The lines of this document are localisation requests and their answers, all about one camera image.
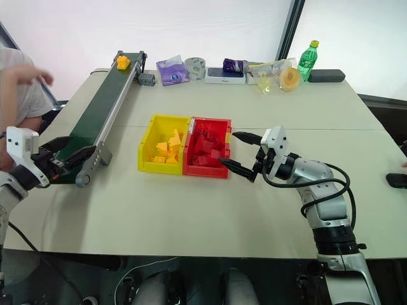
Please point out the purple wrapped bundle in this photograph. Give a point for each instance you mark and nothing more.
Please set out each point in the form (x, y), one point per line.
(232, 65)

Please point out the person in white shirt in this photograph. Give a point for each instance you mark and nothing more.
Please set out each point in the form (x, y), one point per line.
(19, 98)

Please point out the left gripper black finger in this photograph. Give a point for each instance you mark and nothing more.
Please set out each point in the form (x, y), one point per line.
(57, 143)
(81, 155)

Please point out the dark rounded shape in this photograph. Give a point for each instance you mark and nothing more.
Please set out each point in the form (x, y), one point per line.
(159, 289)
(240, 287)

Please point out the person's bare hand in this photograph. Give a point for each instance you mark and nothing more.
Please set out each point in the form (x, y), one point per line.
(43, 76)

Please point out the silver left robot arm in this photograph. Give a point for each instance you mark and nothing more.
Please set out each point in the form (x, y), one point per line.
(12, 187)

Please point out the dark window frame post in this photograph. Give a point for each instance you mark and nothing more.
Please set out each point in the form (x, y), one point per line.
(290, 28)

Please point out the black computer mouse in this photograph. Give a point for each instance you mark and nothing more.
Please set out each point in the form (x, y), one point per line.
(397, 180)

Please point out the red toy brick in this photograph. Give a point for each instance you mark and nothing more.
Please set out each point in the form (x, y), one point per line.
(203, 133)
(215, 154)
(206, 147)
(198, 160)

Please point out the yellow toy brick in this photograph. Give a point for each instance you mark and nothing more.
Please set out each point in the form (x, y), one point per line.
(172, 159)
(176, 139)
(158, 159)
(162, 147)
(123, 62)

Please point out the clear plastic bag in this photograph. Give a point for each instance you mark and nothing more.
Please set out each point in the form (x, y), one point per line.
(268, 77)

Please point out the yellow plastic bin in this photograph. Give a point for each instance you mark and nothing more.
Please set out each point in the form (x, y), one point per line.
(144, 159)

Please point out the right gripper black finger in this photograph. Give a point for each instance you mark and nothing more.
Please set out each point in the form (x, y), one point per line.
(240, 169)
(249, 137)

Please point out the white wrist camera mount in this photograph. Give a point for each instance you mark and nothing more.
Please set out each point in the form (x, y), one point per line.
(18, 139)
(277, 139)

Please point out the white box with blue lid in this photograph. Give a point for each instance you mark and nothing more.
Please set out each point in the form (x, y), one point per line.
(225, 77)

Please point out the grey tape roll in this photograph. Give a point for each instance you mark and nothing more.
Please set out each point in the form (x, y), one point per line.
(195, 68)

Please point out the black oblong case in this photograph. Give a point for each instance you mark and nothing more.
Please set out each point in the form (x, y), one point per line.
(327, 76)

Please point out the red plastic bin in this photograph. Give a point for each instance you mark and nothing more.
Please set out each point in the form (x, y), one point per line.
(203, 170)

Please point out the tan tape roll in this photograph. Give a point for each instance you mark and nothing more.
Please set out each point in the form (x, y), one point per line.
(289, 79)

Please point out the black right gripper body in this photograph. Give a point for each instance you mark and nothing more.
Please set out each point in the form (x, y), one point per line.
(262, 160)

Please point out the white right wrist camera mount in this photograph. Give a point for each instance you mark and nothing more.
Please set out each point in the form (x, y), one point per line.
(277, 139)

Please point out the green conveyor belt unit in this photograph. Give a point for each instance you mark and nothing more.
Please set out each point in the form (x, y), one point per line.
(98, 105)

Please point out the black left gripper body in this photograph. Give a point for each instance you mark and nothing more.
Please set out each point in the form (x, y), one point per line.
(51, 166)

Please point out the black chair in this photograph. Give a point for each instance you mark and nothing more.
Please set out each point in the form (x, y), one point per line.
(54, 111)

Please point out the green plastic bottle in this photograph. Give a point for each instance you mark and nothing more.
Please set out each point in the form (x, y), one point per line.
(306, 62)

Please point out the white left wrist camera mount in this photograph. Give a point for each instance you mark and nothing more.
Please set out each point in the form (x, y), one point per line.
(18, 139)

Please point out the purple tissue pack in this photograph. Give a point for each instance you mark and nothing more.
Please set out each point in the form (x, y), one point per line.
(173, 71)

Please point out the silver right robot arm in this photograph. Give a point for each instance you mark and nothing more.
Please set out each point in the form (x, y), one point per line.
(327, 203)

